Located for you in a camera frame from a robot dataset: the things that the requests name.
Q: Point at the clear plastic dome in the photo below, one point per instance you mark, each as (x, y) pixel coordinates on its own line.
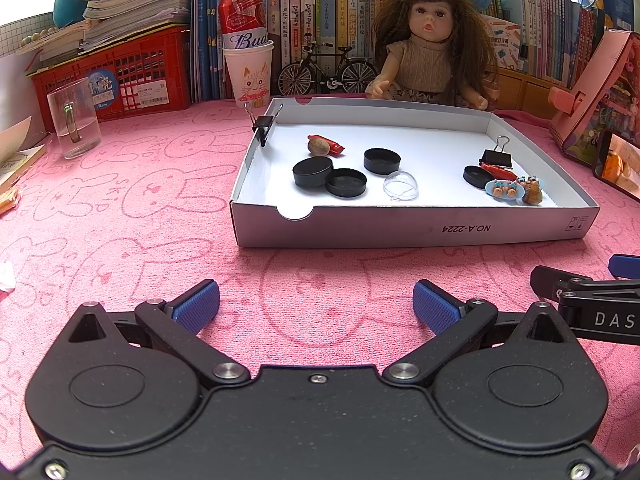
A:
(401, 185)

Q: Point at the black binder clip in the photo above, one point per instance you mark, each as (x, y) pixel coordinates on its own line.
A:
(497, 158)
(263, 124)

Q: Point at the black round cap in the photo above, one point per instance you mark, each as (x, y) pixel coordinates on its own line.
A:
(312, 170)

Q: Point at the red beer can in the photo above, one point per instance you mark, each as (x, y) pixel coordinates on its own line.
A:
(240, 15)

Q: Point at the small red tube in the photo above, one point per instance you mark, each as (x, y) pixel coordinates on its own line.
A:
(502, 171)
(336, 148)

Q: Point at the white cat-print paper cup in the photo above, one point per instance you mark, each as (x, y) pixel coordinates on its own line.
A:
(248, 80)

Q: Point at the white cardboard box tray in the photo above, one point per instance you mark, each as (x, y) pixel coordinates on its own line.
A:
(440, 197)

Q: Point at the black toy bicycle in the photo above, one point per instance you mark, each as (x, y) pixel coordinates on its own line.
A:
(360, 77)

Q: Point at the row of upright books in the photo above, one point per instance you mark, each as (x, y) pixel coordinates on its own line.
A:
(320, 10)

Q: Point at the brown walnut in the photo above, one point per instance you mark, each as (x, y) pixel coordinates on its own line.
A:
(318, 148)

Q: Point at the black round lid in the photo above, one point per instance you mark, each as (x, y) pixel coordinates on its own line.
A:
(475, 176)
(346, 184)

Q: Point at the white colourful printed box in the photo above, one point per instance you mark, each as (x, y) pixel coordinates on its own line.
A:
(505, 42)

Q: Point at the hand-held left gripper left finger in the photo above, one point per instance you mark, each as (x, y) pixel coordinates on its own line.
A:
(195, 305)

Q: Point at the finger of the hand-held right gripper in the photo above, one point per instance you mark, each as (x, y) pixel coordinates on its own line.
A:
(560, 282)
(625, 266)

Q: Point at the black round container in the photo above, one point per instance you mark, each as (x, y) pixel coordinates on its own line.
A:
(381, 161)

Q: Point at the red plastic crate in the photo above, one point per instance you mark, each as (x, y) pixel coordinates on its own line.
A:
(170, 60)

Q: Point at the clear glass mug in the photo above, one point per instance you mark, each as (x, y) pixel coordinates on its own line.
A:
(80, 120)

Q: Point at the brown-haired doll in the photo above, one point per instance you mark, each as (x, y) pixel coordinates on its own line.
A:
(425, 60)

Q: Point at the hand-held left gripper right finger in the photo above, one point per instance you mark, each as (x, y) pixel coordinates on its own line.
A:
(437, 307)

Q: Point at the crumpled white tissue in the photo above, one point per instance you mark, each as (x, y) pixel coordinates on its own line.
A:
(6, 275)

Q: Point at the stack of lying books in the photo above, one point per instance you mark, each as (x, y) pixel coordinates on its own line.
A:
(135, 5)

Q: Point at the black smartphone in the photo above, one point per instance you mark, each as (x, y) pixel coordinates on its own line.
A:
(620, 160)

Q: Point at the pink toy house box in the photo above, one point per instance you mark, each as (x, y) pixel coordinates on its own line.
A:
(600, 100)

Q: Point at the open paper booklet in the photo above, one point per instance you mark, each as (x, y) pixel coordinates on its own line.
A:
(15, 160)

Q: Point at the pink rabbit-print blanket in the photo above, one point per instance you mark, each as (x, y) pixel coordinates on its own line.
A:
(150, 240)

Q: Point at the blue dish with tiny figurines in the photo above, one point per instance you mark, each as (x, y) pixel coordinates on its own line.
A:
(505, 191)

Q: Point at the wooden book rack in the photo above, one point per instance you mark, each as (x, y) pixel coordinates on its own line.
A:
(525, 90)

